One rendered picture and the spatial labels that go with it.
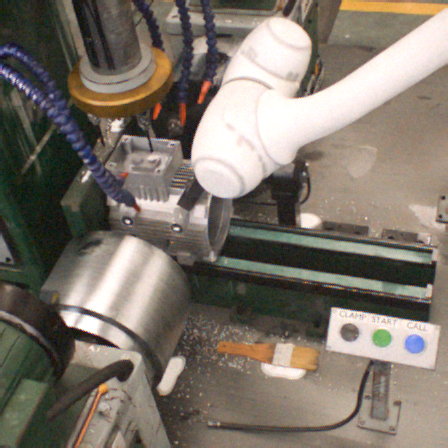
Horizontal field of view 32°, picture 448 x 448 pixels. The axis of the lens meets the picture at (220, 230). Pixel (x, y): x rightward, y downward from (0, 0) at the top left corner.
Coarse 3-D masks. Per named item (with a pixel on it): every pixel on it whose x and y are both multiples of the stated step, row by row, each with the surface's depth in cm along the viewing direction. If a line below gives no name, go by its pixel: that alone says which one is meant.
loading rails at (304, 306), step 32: (256, 224) 161; (224, 256) 166; (256, 256) 163; (288, 256) 160; (320, 256) 157; (352, 256) 154; (384, 256) 152; (416, 256) 151; (224, 288) 158; (256, 288) 154; (288, 288) 151; (320, 288) 148; (352, 288) 146; (384, 288) 146; (416, 288) 145; (320, 320) 155; (416, 320) 146
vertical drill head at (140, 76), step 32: (96, 0) 119; (128, 0) 123; (96, 32) 123; (128, 32) 125; (96, 64) 128; (128, 64) 128; (160, 64) 133; (96, 96) 129; (128, 96) 128; (160, 96) 130
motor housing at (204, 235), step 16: (176, 176) 147; (192, 176) 147; (176, 192) 146; (208, 192) 145; (112, 208) 150; (144, 208) 148; (160, 208) 147; (192, 208) 145; (224, 208) 159; (112, 224) 150; (144, 224) 148; (160, 224) 146; (192, 224) 145; (208, 224) 160; (224, 224) 159; (144, 240) 150; (160, 240) 148; (176, 240) 148; (192, 240) 146; (208, 240) 147; (224, 240) 157; (208, 256) 149
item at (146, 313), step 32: (64, 256) 132; (96, 256) 127; (128, 256) 127; (160, 256) 130; (64, 288) 123; (96, 288) 122; (128, 288) 124; (160, 288) 127; (192, 288) 135; (96, 320) 120; (128, 320) 121; (160, 320) 125; (160, 352) 125
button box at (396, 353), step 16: (336, 320) 123; (352, 320) 123; (368, 320) 122; (384, 320) 121; (400, 320) 121; (336, 336) 123; (368, 336) 122; (400, 336) 120; (432, 336) 119; (336, 352) 123; (352, 352) 122; (368, 352) 121; (384, 352) 121; (400, 352) 120; (432, 352) 119; (432, 368) 119
